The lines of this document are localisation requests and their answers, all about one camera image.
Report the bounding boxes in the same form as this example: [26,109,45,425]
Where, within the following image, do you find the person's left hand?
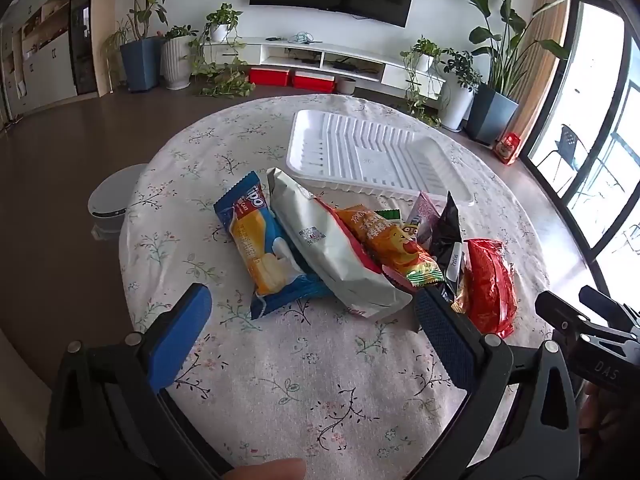
[219,458,307,480]

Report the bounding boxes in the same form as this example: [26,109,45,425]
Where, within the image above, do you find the red snack packet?
[452,238,518,337]

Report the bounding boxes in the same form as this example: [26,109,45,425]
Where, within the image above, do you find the trailing pothos in white pot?
[190,3,256,98]
[400,36,443,128]

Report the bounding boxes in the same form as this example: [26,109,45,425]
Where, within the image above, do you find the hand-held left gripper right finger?
[412,285,581,480]

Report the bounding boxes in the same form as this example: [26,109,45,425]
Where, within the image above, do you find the black framed glass door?
[520,0,640,286]

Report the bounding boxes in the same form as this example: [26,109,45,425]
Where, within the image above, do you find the black outdoor chair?
[537,124,591,181]

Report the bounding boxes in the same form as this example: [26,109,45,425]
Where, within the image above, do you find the orange snack packet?
[334,205,446,291]

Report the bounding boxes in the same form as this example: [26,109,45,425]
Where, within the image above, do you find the broad-leaf plant in grey-blue pot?
[452,0,571,145]

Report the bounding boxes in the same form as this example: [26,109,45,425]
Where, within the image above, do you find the large white snack bag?
[266,167,413,320]

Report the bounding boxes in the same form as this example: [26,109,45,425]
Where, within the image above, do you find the white round stool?
[87,162,148,241]

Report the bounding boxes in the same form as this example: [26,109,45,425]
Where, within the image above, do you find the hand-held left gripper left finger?
[45,282,221,480]

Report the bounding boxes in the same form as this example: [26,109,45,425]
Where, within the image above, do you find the plant in white ribbed pot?
[161,25,198,91]

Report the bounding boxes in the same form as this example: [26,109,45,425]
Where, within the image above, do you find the leafy tree in blue pot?
[100,0,176,93]

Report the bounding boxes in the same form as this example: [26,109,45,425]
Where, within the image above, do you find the beige curtain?
[510,0,573,146]

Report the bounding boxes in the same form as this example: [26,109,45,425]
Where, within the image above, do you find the plant in tall white pot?
[437,49,483,132]

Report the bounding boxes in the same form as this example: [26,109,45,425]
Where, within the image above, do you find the pink snack packet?
[405,191,448,247]

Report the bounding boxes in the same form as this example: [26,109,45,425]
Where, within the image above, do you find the white ribbed plastic tray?
[286,109,476,207]

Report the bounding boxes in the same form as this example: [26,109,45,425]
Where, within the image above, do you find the blue and yellow snack packet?
[214,171,333,321]

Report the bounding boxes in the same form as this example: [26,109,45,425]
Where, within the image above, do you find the white television cabinet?
[200,36,446,101]

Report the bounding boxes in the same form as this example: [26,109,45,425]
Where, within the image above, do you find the red storage box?
[248,67,292,87]
[292,70,336,94]

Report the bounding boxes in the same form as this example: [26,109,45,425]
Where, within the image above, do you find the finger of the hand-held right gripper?
[534,290,633,356]
[579,285,640,332]

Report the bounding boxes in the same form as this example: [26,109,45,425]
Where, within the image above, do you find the red gift bag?
[494,132,521,166]

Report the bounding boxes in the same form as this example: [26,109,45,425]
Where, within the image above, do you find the black snack packet white label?
[429,191,471,306]

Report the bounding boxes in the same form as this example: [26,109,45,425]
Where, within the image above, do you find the white wall cabinet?
[0,0,78,121]

